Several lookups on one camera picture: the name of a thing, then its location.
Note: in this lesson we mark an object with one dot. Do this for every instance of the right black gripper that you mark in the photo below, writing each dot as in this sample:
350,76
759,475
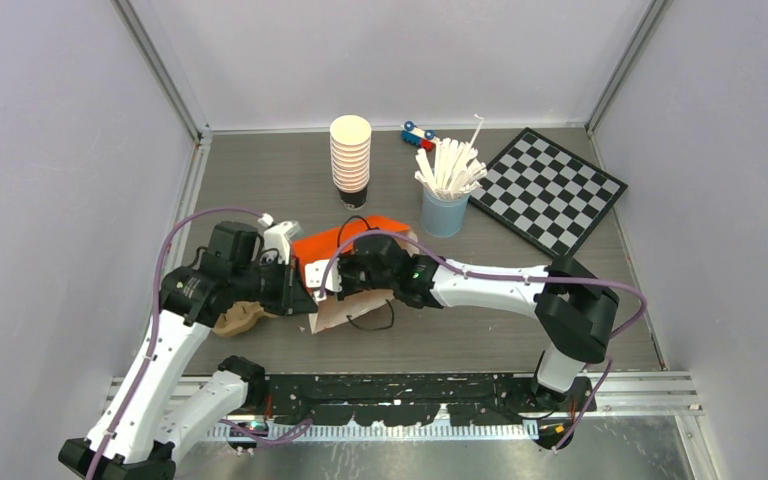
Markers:
345,288

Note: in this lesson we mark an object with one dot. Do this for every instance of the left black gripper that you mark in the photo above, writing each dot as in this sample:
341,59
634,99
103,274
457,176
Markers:
294,296

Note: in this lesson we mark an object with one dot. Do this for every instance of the orange paper bag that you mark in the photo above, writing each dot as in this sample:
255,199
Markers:
318,249

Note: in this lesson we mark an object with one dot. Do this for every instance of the stack of paper cups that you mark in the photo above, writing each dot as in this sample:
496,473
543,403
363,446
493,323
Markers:
350,152

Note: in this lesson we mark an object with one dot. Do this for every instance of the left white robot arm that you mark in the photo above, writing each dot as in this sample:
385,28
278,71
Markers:
138,437

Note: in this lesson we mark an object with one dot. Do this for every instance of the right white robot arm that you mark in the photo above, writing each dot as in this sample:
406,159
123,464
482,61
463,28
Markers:
576,310

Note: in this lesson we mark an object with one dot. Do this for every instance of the brown cardboard cup carrier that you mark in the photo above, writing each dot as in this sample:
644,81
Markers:
239,318

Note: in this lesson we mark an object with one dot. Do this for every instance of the blue straw holder cup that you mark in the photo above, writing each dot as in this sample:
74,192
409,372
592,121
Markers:
442,218

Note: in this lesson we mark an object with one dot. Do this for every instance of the bundle of white straws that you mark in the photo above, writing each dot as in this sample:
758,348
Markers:
455,171

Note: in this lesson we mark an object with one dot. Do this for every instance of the red blue toy car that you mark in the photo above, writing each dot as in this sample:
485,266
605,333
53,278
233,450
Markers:
414,135

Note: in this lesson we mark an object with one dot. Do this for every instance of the black white checkerboard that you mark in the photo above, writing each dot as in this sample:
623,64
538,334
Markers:
546,194

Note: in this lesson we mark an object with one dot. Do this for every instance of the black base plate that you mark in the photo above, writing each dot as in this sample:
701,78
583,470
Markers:
466,399

